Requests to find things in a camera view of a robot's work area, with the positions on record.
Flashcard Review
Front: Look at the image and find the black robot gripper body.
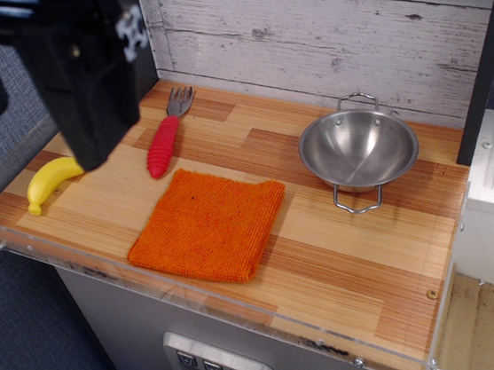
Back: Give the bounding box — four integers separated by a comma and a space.
0, 0, 150, 63

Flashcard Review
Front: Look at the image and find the yellow toy banana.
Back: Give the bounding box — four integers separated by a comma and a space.
27, 156, 86, 216

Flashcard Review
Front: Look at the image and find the orange folded cloth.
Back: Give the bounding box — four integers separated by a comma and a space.
127, 169, 285, 283

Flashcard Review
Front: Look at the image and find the clear acrylic table guard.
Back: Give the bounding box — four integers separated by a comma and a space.
0, 67, 493, 370

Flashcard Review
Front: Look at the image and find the grey toy kitchen cabinet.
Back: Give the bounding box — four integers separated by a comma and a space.
52, 229, 385, 370

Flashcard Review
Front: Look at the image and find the red handled grey fork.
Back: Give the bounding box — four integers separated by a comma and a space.
146, 87, 194, 179

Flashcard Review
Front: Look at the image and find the small steel two-handled pot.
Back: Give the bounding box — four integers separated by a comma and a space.
298, 92, 420, 215

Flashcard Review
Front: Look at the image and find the dark right frame post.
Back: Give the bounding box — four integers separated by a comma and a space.
456, 0, 494, 166

